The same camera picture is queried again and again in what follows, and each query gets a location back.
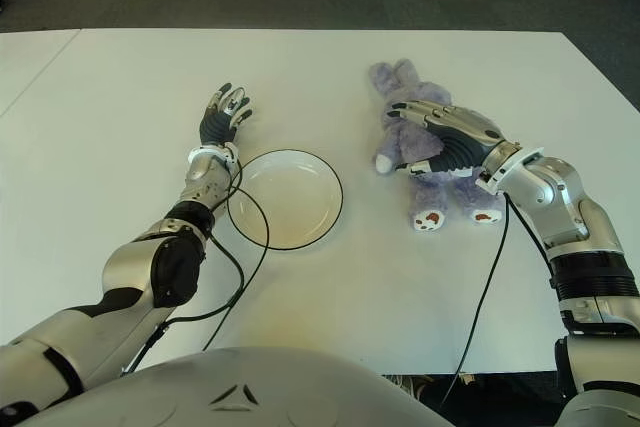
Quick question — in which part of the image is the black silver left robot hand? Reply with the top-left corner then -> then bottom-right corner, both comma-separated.
198,81 -> 253,146

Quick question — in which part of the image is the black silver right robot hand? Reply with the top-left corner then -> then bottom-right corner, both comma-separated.
387,99 -> 521,176

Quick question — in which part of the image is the purple plush bunny doll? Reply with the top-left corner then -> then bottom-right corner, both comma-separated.
368,60 -> 506,233

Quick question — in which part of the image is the white plate with black rim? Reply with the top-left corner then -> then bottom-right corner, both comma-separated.
225,148 -> 345,251

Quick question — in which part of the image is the silver robot torso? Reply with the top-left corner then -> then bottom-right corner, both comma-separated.
29,346 -> 436,427

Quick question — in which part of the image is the short black right wrist cable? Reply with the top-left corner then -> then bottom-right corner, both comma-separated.
509,199 -> 555,288

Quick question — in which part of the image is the short black wrist cable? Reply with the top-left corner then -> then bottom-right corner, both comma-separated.
509,199 -> 555,288
119,239 -> 246,376

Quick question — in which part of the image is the long black left wrist cable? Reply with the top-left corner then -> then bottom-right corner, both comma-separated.
202,159 -> 271,351

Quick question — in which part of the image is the long black wrist cable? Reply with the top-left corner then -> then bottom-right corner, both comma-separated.
439,196 -> 511,411
202,159 -> 271,351

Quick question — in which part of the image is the long black right wrist cable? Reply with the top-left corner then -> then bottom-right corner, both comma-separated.
439,196 -> 511,411

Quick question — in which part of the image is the short black left wrist cable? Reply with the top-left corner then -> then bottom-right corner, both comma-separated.
119,239 -> 246,376

